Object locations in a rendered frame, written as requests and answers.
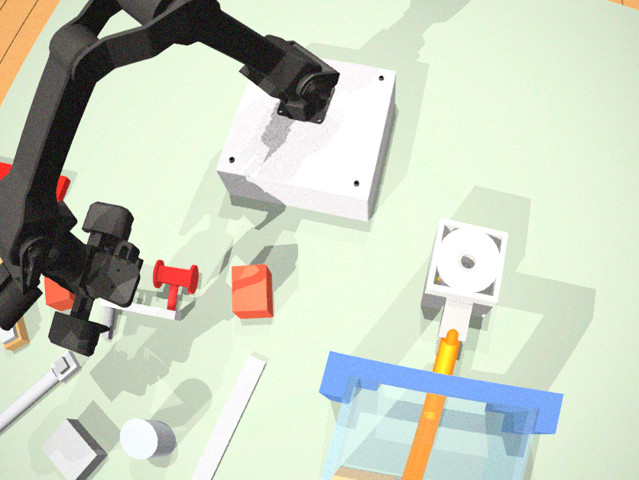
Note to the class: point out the white cylinder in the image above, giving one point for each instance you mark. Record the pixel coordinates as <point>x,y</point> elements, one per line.
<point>146,439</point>

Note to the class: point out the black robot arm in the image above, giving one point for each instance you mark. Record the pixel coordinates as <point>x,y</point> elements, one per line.
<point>35,229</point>

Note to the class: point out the white flat bar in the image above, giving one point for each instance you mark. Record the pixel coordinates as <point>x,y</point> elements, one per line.
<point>228,420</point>

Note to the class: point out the red-orange box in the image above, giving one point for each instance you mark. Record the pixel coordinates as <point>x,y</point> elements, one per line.
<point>252,292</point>
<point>56,296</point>

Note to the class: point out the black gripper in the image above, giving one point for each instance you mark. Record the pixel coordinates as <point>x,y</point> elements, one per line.
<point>107,224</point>

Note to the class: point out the blue flat bar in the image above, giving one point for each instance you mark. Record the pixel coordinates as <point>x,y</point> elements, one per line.
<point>445,384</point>

